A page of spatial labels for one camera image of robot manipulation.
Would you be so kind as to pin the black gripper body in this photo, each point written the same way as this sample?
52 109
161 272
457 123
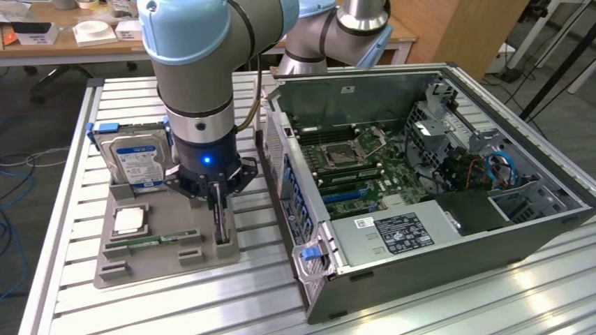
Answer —
207 157

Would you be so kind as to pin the black graphics card metal bracket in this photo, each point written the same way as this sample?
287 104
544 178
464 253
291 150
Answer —
223 227

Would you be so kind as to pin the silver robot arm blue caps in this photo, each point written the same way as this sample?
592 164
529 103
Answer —
195 87

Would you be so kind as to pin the grey parts rack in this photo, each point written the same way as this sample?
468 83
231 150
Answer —
167 216

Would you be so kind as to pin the hard disk blue caddy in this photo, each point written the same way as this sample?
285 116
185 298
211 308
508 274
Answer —
137 164

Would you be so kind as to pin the silver CPU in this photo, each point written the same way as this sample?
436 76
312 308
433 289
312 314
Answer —
129 221

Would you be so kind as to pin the green RAM stick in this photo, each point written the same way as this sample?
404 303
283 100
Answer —
153 240
349 178

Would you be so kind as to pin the CPU socket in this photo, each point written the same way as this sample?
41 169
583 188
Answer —
341 155

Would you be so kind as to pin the blue expansion slot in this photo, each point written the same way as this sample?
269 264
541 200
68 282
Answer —
341 198

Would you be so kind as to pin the grey power supply unit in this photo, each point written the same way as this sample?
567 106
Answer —
353 244

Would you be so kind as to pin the metal socket cover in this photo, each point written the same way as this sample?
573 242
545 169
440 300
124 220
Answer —
380 141

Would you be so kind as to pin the silver chipset heatsink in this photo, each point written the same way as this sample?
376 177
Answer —
395 201

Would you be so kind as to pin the green motherboard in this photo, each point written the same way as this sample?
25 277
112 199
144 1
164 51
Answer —
400 181

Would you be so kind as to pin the black office chair base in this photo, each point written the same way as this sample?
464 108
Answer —
60 73

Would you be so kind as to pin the small white box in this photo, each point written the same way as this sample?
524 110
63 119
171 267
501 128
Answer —
125 33

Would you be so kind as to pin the metal disk bay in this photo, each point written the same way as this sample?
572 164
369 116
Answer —
437 153
525 209

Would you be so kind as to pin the white round holder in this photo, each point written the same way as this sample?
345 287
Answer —
95 35

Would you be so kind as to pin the wooden desk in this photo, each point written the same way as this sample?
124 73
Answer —
65 38

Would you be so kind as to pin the dark grey PC case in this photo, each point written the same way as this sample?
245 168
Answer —
419 279

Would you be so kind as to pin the black plastic shroud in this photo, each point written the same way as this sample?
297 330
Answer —
469 209

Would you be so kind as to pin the white box black lid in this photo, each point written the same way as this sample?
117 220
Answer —
37 36

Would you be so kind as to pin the grey cup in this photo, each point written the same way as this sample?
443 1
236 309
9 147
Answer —
63 4

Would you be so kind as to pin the orange box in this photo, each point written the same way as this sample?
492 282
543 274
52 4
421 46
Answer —
8 36

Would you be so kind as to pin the white floor box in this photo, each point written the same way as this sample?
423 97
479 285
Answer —
500 59

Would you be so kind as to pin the wooden cabinet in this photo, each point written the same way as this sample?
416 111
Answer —
488 35

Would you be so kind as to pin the black stand pole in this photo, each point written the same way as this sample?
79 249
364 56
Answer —
560 70

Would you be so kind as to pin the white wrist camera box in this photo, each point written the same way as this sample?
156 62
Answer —
171 171

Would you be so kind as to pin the white table frame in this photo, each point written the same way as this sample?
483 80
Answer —
531 36

